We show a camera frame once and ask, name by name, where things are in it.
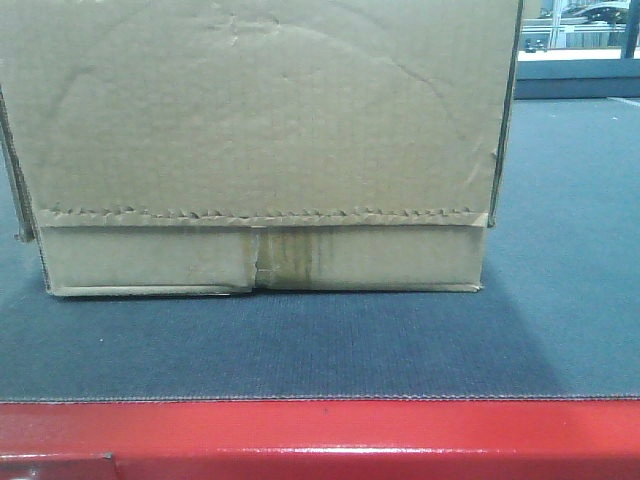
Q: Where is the dark conveyor far side rail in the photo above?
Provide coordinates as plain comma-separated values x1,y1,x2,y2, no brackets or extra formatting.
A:
514,59,640,100

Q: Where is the red conveyor frame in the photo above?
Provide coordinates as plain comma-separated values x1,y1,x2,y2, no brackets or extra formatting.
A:
1,400,639,479

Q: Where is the brown cardboard carton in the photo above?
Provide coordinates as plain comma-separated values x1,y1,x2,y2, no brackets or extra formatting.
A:
1,1,523,297

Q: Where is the grey conveyor belt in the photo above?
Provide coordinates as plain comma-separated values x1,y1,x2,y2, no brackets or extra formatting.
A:
1,98,639,402

